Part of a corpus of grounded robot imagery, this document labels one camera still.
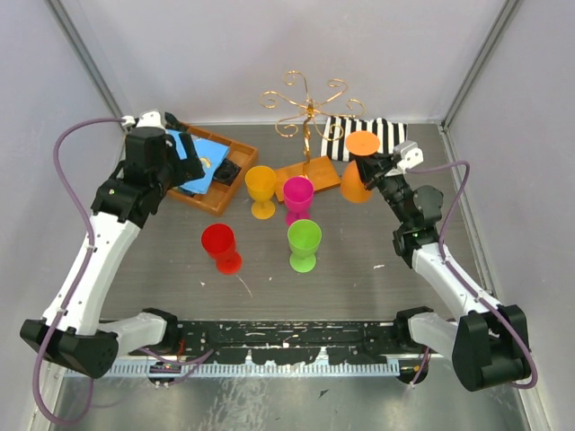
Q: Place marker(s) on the black item in tray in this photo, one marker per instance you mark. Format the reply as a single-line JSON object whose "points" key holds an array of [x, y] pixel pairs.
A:
{"points": [[226, 172]]}

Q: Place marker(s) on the black white striped cloth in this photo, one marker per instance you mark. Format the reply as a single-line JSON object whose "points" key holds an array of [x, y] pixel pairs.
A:
{"points": [[391, 130]]}

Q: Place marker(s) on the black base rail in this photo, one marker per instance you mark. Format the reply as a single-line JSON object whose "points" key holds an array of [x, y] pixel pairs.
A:
{"points": [[291, 342]]}

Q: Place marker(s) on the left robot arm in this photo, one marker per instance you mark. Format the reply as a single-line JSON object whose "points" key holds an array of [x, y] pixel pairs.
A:
{"points": [[70, 332]]}

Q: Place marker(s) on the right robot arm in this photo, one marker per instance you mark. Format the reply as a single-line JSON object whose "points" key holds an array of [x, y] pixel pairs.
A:
{"points": [[486, 341]]}

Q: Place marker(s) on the green plastic wine glass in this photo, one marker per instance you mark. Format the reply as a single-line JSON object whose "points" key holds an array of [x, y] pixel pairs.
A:
{"points": [[304, 238]]}

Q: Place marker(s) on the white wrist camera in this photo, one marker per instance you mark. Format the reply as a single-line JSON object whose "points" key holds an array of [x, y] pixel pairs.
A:
{"points": [[407, 155], [151, 118]]}

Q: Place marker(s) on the yellow plastic wine glass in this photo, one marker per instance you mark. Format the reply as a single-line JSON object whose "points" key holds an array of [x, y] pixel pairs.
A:
{"points": [[261, 183]]}

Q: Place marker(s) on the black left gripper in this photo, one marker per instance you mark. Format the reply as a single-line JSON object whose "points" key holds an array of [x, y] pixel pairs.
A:
{"points": [[188, 168]]}

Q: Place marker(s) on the wooden compartment tray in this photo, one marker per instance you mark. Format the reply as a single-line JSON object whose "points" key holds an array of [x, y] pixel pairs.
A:
{"points": [[219, 196]]}

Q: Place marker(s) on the gold wire glass rack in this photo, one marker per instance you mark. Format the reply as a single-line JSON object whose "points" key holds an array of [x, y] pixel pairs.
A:
{"points": [[319, 170]]}

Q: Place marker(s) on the dark patterned cloth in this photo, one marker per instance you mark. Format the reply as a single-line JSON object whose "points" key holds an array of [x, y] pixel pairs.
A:
{"points": [[172, 123]]}

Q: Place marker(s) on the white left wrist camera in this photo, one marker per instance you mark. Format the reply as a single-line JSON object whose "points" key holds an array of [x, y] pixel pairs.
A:
{"points": [[151, 118]]}

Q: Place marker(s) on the red plastic wine glass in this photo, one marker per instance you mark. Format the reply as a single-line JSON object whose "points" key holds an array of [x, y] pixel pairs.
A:
{"points": [[218, 241]]}

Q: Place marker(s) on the blue patterned cloth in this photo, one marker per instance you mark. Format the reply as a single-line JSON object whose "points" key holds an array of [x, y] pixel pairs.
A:
{"points": [[211, 154]]}

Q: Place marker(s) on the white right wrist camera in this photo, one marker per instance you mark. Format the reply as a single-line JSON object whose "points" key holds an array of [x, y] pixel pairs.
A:
{"points": [[407, 155]]}

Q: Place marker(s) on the orange plastic wine glass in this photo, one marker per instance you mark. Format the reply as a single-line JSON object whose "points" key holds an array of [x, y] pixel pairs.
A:
{"points": [[358, 144]]}

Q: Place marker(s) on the pink plastic wine glass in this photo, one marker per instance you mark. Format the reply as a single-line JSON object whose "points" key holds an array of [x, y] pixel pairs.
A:
{"points": [[298, 197]]}

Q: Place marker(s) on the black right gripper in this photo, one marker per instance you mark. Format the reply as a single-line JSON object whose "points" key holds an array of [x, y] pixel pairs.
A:
{"points": [[374, 167]]}

